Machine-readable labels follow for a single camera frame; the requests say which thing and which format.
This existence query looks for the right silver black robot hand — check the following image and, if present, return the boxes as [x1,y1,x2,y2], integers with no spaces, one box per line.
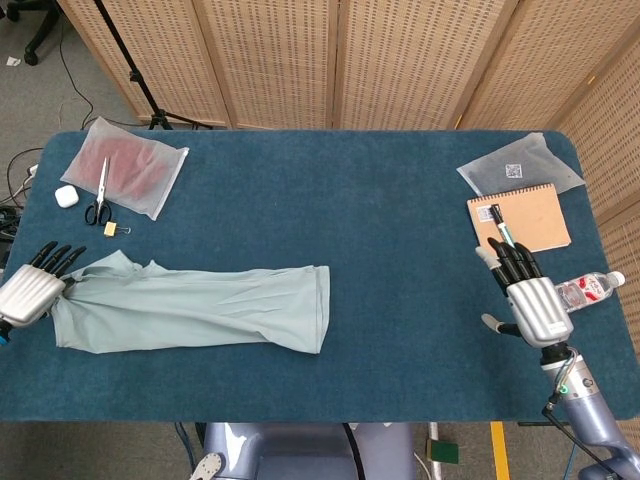
[474,237,575,348]

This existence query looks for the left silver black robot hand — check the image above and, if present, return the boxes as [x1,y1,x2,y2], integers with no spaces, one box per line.
[0,241,88,329]

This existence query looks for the pale green T-shirt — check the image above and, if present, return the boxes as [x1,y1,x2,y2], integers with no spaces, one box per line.
[51,249,331,355]

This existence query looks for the clear plastic water bottle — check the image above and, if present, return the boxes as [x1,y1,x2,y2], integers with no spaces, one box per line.
[554,271,627,314]

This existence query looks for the kraft spiral notebook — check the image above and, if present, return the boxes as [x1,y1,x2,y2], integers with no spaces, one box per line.
[466,182,573,262]

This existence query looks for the white marker pen black cap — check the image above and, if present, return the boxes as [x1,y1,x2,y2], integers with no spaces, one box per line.
[489,203,516,247]

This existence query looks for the white earbuds case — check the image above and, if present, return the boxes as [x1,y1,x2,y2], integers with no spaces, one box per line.
[53,185,80,208]

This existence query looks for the grey frosted bag QR label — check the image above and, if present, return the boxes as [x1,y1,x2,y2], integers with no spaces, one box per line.
[455,132,586,197]

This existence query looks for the frosted bag with red cloth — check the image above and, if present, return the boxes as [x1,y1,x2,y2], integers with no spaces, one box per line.
[59,115,190,221]

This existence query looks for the green block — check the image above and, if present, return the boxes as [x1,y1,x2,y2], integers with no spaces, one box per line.
[430,439,460,464]

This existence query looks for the silver metal pole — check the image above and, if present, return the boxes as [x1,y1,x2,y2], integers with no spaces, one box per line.
[427,422,444,480]

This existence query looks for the black tripod stand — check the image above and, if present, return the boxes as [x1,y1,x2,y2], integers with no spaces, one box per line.
[94,0,214,131]

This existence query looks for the black office chair base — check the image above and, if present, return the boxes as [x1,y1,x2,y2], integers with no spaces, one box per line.
[4,0,59,66]

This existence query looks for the blue carpet table cover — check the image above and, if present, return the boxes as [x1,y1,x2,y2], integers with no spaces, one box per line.
[0,129,636,425]

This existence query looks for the blue-grey robot torso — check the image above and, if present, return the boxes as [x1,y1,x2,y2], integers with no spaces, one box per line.
[202,422,417,480]

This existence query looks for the woven wicker folding screen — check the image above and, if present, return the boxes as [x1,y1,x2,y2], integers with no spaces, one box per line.
[57,0,640,480]

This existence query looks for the black cable bundle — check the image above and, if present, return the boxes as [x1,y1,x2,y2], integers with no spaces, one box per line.
[0,202,21,241]

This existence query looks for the black-handled scissors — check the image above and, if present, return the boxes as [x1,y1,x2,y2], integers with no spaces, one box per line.
[83,156,114,227]

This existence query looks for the black torso cable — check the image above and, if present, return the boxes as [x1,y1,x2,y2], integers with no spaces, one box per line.
[342,423,364,480]

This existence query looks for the white perforated bracket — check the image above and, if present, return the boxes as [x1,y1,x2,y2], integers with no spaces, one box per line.
[188,452,226,480]

